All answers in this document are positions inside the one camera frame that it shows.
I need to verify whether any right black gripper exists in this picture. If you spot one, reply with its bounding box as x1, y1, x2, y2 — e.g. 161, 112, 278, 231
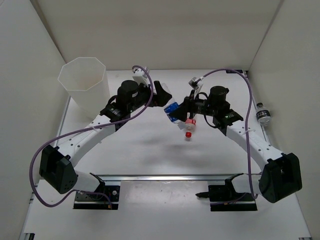
170, 90, 218, 122

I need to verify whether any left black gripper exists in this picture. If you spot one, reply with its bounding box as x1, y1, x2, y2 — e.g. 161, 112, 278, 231
127, 81, 172, 113

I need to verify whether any clear bottle blue label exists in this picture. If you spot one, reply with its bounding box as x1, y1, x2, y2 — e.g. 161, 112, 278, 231
161, 83, 184, 130

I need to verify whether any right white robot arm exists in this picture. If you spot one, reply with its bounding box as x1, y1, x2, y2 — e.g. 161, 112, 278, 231
165, 80, 303, 203

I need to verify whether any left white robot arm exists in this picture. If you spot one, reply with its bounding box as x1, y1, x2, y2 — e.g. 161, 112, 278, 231
39, 80, 172, 200

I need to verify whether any white translucent octagonal bin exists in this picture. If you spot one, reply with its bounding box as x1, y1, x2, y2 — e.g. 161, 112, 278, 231
57, 57, 111, 120

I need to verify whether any clear bottle red label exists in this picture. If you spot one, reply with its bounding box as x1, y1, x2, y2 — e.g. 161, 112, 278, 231
184, 118, 197, 141

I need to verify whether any clear bottle black label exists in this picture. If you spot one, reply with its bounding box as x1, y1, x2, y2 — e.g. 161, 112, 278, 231
256, 102, 271, 126

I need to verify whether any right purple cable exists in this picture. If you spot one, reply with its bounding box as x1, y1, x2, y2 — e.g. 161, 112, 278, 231
194, 68, 261, 200

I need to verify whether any purple cable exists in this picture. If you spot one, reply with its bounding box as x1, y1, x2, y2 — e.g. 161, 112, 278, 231
29, 65, 154, 208
194, 68, 261, 200

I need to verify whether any aluminium rail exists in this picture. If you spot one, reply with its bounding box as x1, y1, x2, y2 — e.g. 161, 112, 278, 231
97, 174, 236, 182

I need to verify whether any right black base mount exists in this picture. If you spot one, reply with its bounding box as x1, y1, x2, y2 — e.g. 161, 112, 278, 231
195, 173, 258, 212

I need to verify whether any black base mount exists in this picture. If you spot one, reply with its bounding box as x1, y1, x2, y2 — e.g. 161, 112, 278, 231
195, 173, 258, 212
73, 174, 121, 210

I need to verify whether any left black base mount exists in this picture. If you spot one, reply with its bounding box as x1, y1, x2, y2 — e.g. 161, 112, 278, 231
73, 174, 121, 210

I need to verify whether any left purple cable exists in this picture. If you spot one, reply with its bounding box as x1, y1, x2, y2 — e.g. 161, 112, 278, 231
29, 65, 154, 208

